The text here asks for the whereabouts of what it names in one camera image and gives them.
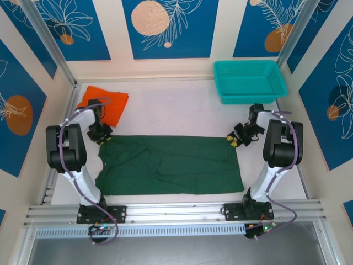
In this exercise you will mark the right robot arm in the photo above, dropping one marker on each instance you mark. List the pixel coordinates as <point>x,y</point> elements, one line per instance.
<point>281,146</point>

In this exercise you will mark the aluminium frame rail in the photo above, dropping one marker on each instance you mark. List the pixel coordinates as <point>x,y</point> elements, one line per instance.
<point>179,210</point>

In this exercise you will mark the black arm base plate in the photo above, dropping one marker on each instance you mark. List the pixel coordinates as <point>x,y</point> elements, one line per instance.
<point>231,211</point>
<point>121,214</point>

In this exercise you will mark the small controller circuit board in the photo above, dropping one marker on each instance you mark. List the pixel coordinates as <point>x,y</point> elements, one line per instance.
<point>262,229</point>
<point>100,228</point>

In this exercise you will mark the green t-shirt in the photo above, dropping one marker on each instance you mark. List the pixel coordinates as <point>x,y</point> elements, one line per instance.
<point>171,165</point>

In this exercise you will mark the orange t-shirt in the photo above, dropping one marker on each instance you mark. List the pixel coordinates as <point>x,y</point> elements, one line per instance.
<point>115,102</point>

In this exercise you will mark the teal plastic basket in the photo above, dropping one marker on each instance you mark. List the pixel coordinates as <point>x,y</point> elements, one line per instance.
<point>248,80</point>

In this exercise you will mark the aluminium corner post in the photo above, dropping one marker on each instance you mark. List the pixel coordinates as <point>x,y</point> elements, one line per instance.
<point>49,41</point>
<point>298,38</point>

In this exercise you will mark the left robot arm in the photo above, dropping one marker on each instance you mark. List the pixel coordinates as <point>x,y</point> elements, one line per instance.
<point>66,149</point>

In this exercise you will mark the aluminium side rail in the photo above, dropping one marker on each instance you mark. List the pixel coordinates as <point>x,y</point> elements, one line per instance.
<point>51,185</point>

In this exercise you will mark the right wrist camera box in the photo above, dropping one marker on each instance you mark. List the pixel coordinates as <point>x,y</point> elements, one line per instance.
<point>255,110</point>

